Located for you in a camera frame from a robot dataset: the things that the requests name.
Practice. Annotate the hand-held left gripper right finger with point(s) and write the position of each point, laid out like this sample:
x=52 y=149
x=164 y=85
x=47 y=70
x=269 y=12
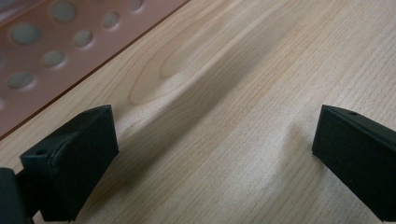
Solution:
x=358 y=155

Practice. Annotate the pink perforated plastic basket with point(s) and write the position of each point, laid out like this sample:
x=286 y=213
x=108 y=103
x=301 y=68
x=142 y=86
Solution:
x=40 y=71

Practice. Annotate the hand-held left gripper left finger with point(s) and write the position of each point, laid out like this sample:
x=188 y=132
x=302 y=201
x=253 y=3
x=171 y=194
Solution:
x=77 y=161

